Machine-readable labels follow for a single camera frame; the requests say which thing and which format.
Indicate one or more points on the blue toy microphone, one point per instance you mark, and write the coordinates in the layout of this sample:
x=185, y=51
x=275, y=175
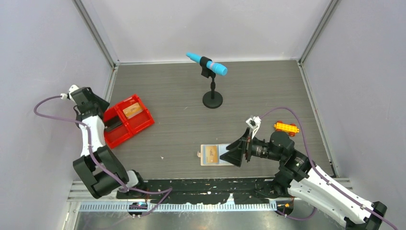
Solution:
x=209, y=68

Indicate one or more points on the beige card holder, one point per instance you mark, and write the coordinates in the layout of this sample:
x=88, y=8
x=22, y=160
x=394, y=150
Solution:
x=221, y=151

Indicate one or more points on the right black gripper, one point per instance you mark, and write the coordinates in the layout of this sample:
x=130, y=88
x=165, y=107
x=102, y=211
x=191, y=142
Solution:
x=243, y=145

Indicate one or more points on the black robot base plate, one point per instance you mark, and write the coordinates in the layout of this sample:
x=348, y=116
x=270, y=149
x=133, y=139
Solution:
x=216, y=191

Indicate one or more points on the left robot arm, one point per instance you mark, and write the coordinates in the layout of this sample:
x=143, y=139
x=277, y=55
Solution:
x=98, y=167

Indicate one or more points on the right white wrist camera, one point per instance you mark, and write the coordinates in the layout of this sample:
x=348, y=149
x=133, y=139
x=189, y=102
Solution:
x=253, y=123

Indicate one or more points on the yellow toy brick car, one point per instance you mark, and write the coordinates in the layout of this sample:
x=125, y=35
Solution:
x=290, y=129

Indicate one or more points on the black card case in bin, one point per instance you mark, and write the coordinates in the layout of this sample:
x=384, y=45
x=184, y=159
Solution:
x=112, y=123

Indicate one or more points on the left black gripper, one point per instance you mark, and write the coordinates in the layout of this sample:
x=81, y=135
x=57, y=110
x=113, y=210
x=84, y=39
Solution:
x=104, y=104

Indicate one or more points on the black microphone stand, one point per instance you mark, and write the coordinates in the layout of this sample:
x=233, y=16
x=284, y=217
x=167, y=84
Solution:
x=212, y=99

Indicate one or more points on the tan card case in bin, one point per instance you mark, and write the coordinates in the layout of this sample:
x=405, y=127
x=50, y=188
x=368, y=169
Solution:
x=132, y=110

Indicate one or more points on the red two-compartment bin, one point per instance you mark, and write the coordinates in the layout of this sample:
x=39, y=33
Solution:
x=130, y=127

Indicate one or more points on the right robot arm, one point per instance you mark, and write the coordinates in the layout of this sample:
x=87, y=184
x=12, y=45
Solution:
x=300, y=177

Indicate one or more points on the gold credit card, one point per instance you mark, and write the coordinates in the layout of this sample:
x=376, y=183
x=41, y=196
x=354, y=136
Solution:
x=210, y=155

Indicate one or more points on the ribbed metal front rail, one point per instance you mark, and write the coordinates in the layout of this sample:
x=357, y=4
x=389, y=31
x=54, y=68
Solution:
x=144, y=207

